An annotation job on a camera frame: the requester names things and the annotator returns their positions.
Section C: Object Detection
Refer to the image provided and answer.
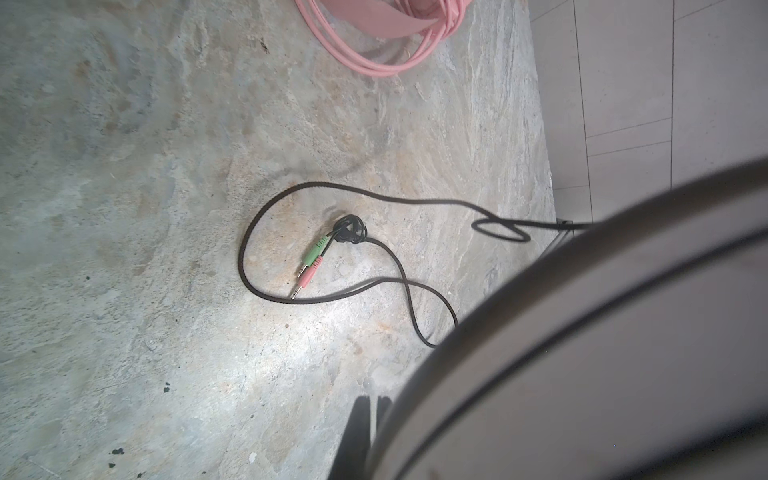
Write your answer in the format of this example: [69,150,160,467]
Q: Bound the white black headphones with cable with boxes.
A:
[237,157,768,480]

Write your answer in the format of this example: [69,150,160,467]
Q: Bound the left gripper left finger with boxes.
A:
[327,396,371,480]

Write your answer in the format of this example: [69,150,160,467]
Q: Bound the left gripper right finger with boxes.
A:
[375,396,393,432]

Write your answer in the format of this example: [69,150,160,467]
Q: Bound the pink headphones with cable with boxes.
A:
[296,0,470,78]

